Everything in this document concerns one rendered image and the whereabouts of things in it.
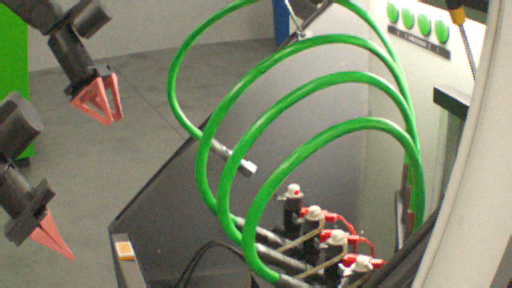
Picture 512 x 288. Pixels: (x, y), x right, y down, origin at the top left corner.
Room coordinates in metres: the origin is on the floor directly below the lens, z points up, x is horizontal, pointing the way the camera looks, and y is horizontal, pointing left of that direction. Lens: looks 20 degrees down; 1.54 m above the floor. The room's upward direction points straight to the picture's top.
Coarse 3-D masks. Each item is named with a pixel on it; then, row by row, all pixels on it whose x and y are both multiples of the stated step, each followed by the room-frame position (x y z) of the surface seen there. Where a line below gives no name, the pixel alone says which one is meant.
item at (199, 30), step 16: (240, 0) 1.00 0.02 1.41; (256, 0) 0.99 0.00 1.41; (336, 0) 0.99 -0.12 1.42; (224, 16) 1.00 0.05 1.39; (368, 16) 0.98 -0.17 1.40; (192, 32) 1.00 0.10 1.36; (384, 32) 0.98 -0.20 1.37; (176, 64) 1.00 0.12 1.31; (400, 64) 0.98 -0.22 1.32; (176, 112) 1.00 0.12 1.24; (192, 128) 1.00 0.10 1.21
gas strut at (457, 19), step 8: (448, 0) 0.63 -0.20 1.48; (456, 0) 0.63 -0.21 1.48; (448, 8) 0.63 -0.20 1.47; (456, 8) 0.63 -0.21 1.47; (456, 16) 0.63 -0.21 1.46; (464, 16) 0.63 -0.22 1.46; (456, 24) 0.63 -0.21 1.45; (464, 32) 0.64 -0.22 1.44; (464, 40) 0.64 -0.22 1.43; (464, 48) 0.65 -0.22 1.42; (472, 56) 0.64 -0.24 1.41; (472, 64) 0.65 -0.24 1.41; (472, 72) 0.65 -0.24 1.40
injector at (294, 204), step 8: (288, 200) 0.91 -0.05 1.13; (296, 200) 0.91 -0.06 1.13; (288, 208) 0.91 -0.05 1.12; (296, 208) 0.91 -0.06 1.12; (288, 216) 0.91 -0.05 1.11; (272, 224) 0.91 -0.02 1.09; (288, 224) 0.91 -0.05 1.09; (296, 224) 0.91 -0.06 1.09; (280, 232) 0.91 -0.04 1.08; (288, 232) 0.91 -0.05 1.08; (296, 232) 0.91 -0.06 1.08; (288, 256) 0.91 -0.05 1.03
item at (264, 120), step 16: (320, 80) 0.75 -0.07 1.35; (336, 80) 0.76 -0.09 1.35; (352, 80) 0.77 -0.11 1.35; (368, 80) 0.77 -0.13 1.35; (384, 80) 0.78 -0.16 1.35; (288, 96) 0.74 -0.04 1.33; (304, 96) 0.75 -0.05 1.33; (400, 96) 0.79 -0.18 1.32; (272, 112) 0.74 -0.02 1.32; (400, 112) 0.79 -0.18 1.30; (256, 128) 0.73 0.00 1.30; (240, 144) 0.73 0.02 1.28; (416, 144) 0.80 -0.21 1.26; (240, 160) 0.72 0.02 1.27; (224, 176) 0.72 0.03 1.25; (224, 192) 0.72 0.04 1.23; (224, 208) 0.72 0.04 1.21; (224, 224) 0.72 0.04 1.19; (240, 240) 0.72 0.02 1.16; (272, 256) 0.73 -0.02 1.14; (288, 272) 0.74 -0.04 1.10
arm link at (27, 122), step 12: (12, 96) 0.70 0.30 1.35; (0, 108) 0.69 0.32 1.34; (12, 108) 0.69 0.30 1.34; (24, 108) 0.71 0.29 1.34; (0, 120) 0.69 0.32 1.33; (12, 120) 0.69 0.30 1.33; (24, 120) 0.69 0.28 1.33; (36, 120) 0.72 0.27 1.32; (0, 132) 0.69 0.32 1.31; (12, 132) 0.68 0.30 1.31; (24, 132) 0.69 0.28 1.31; (36, 132) 0.70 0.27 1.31; (0, 144) 0.68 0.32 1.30; (12, 144) 0.68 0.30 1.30; (24, 144) 0.69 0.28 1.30; (12, 156) 0.69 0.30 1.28
